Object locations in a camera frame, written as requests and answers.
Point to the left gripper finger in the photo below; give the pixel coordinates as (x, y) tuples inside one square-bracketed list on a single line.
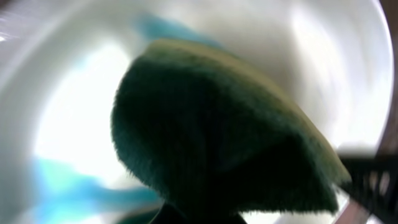
[(170, 214)]

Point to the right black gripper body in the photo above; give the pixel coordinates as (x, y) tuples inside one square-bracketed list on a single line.
[(374, 184)]

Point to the green yellow sponge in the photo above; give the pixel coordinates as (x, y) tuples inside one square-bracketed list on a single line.
[(211, 134)]

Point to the white plate top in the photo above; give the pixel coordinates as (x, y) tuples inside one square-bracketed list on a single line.
[(61, 62)]

